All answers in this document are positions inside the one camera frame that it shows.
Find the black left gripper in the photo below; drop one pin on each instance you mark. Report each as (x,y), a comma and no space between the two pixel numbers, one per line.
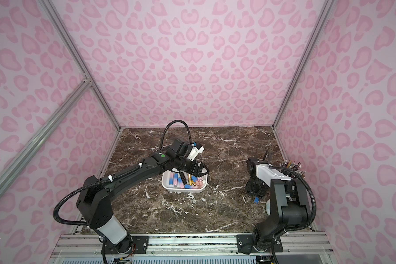
(194,166)

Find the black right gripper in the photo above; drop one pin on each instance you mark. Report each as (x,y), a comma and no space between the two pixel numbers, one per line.
(255,186)

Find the matte pink lipstick tube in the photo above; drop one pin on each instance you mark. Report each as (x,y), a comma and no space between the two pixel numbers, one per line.
(199,183)

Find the gold glitter lipstick tube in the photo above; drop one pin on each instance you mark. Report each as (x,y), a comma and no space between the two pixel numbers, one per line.
(189,181)

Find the black lipstick tube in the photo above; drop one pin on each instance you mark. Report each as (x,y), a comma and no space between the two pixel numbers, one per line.
(183,178)

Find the white plastic storage box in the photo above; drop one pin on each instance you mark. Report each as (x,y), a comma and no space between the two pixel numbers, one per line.
(180,188)

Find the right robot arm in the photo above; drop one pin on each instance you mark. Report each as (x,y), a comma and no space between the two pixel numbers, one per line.
(288,206)

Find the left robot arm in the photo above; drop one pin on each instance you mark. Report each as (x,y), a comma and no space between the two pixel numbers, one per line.
(95,199)

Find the bundle of coloured pencils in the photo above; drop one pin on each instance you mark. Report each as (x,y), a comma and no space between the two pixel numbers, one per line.
(296,167)

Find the right aluminium corner post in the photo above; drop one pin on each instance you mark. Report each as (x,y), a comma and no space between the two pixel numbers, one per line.
(326,11)

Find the aluminium corner frame post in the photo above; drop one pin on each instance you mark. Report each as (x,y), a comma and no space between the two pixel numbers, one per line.
(58,24)

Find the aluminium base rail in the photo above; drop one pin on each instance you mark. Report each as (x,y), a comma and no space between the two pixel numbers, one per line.
(199,248)

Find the diagonal aluminium frame bar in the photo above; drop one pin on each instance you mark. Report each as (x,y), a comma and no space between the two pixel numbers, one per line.
(28,152)

